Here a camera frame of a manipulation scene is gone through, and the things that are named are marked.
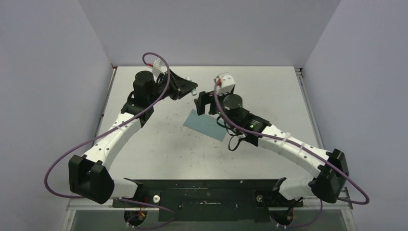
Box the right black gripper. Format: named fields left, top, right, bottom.
left=194, top=88, right=237, bottom=130

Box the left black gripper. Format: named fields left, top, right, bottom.
left=147, top=70, right=197, bottom=104

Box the green white glue stick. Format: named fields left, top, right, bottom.
left=186, top=77, right=198, bottom=96

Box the teal envelope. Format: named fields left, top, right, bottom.
left=183, top=109, right=227, bottom=141

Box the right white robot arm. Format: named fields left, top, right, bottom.
left=194, top=91, right=349, bottom=206

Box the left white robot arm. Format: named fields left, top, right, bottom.
left=68, top=70, right=198, bottom=207

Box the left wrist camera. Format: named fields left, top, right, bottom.
left=152, top=58, right=166, bottom=78

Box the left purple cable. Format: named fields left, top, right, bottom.
left=44, top=52, right=178, bottom=230

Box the purple cable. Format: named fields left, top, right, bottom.
left=44, top=52, right=178, bottom=230
left=213, top=81, right=370, bottom=230

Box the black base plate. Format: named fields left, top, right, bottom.
left=113, top=180, right=303, bottom=222

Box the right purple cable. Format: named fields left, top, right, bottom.
left=213, top=81, right=370, bottom=230

